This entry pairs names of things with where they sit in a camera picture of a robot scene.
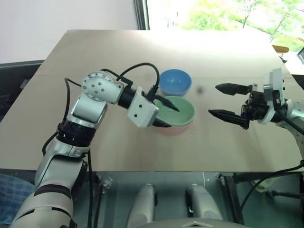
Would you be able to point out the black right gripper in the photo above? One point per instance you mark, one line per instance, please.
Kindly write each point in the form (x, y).
(255, 104)

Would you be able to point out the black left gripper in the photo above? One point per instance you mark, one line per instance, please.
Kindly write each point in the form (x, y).
(152, 93)

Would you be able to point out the green bowl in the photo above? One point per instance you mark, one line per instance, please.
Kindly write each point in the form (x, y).
(183, 111)

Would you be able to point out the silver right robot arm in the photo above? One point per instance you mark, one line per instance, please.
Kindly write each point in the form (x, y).
(295, 111)

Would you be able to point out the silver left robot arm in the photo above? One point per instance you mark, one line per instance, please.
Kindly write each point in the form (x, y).
(95, 91)

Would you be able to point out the pink bowl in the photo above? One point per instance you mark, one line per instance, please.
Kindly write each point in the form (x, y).
(174, 130)

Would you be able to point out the blue bowl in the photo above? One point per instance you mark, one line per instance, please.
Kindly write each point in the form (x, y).
(175, 80)

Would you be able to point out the yellow object behind table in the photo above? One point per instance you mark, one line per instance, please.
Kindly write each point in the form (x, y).
(281, 48)

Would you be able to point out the silver left robot leg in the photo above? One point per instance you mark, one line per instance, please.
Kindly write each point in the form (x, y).
(143, 204)

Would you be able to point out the silver robot leg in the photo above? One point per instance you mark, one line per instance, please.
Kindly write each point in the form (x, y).
(143, 204)
(202, 204)

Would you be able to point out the silver right robot leg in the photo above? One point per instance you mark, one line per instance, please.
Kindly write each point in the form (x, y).
(202, 204)

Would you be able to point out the dark rounded robot torso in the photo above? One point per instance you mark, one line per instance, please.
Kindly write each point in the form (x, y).
(192, 224)

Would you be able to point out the dark bin beside table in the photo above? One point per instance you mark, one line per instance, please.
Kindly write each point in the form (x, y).
(14, 80)

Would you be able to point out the blue plaid cloth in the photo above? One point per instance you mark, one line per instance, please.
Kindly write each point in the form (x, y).
(14, 190)

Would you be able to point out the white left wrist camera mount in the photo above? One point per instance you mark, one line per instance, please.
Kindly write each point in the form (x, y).
(140, 111)

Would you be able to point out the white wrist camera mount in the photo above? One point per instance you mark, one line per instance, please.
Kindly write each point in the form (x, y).
(140, 111)
(275, 83)

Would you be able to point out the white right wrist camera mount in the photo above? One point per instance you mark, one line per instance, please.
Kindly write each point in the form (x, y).
(275, 83)

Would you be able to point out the black table frame leg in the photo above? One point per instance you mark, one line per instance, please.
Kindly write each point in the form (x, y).
(234, 197)

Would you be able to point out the dark window frame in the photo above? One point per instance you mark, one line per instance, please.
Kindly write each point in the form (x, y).
(142, 14)

